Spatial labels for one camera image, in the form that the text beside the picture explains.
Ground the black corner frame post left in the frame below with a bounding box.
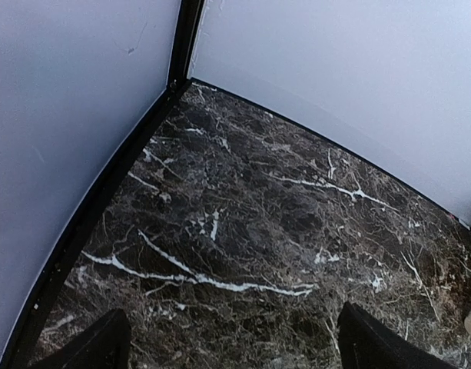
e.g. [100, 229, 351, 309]
[0, 1, 204, 368]

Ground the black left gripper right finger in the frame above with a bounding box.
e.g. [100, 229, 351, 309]
[338, 301, 452, 369]

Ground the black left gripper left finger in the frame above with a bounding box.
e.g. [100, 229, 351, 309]
[31, 309, 131, 369]

